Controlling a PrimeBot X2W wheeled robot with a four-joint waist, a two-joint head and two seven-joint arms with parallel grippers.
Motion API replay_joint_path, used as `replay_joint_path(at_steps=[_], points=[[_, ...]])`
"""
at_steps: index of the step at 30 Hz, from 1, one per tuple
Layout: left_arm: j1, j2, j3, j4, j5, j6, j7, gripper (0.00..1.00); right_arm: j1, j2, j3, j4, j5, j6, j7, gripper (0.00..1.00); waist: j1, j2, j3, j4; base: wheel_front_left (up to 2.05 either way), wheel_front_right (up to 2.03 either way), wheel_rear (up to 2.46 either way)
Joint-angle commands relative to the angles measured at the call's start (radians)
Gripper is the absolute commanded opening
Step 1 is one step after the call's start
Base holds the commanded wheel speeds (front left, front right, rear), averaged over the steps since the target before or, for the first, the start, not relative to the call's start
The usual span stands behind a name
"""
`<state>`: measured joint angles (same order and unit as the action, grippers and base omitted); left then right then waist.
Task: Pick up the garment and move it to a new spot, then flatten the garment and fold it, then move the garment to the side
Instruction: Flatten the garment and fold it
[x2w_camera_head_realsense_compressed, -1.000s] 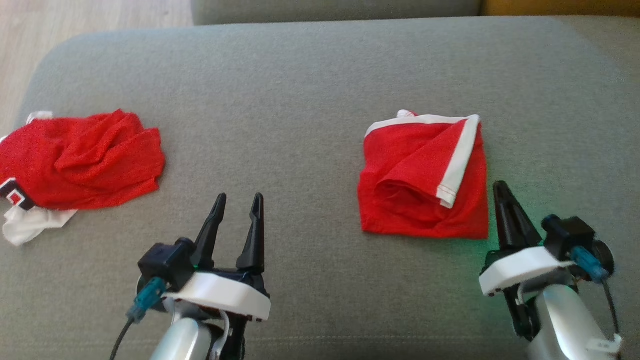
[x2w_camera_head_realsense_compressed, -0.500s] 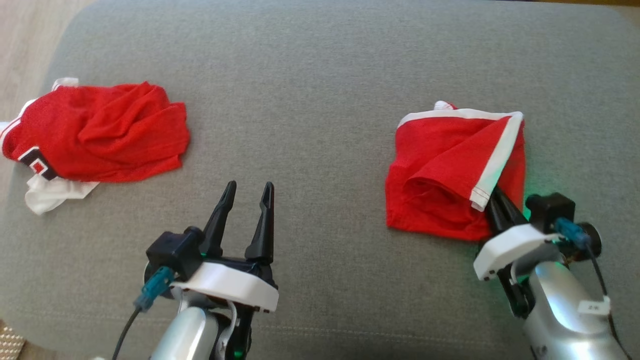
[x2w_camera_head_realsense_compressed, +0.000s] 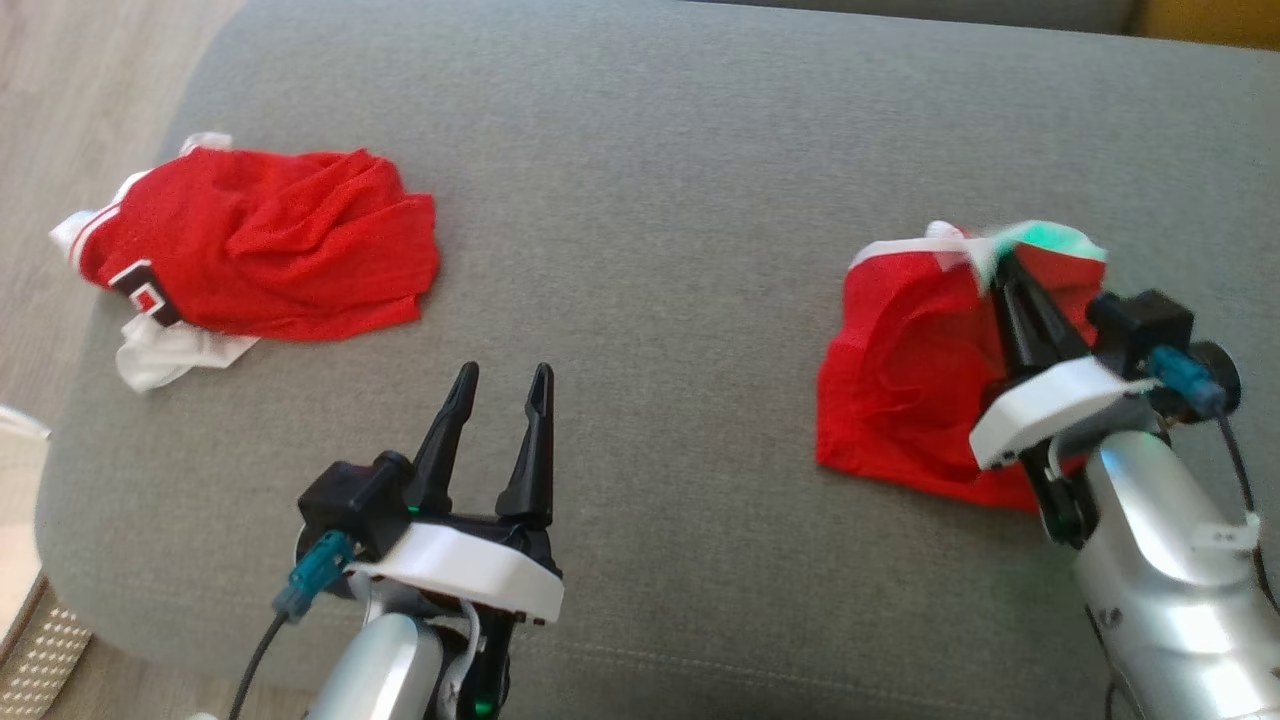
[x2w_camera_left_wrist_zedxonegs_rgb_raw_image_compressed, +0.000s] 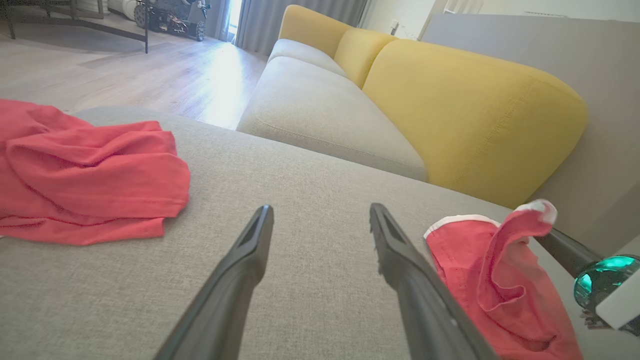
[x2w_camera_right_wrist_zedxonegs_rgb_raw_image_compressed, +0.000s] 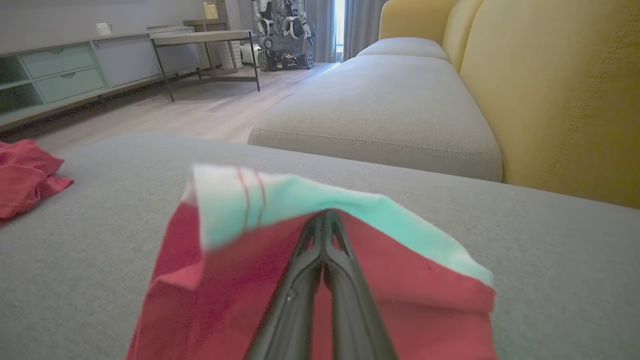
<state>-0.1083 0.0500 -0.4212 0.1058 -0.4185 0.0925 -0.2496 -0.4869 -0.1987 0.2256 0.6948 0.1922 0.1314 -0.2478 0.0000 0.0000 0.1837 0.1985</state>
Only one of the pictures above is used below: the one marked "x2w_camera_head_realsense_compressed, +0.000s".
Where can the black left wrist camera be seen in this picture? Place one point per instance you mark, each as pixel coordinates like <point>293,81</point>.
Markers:
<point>350,505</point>

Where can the yellow cushion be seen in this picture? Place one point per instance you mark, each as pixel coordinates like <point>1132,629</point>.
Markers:
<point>1215,20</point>

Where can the teal camera connector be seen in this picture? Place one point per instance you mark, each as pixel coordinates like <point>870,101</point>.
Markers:
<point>1185,380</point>
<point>315,575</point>

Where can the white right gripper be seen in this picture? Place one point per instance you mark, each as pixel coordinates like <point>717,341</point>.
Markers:
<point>1040,405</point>

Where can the teal right camera connector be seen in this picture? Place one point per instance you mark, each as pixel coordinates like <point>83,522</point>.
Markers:
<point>1185,380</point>

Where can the red jersey with white sleeves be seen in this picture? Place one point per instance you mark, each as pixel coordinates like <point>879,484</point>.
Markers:
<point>280,250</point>

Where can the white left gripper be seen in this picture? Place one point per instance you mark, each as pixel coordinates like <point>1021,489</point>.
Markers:
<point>470,570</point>

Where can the teal left camera connector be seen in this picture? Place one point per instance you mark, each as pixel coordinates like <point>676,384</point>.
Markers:
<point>315,575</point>

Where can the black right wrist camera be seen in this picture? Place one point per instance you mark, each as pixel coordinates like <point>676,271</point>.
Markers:
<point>1140,320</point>

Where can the white perforated laundry basket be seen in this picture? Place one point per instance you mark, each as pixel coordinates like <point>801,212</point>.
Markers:
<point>40,660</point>

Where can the grey fabric sofa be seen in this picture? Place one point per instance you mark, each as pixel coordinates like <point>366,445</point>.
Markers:
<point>650,300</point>

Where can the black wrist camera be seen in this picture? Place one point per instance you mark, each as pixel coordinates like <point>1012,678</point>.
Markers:
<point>350,505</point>
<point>1140,320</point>

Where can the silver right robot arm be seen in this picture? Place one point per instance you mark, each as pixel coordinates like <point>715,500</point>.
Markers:
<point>1180,600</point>

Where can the red shorts with white trim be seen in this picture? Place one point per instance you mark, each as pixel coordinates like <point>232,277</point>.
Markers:
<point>900,380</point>

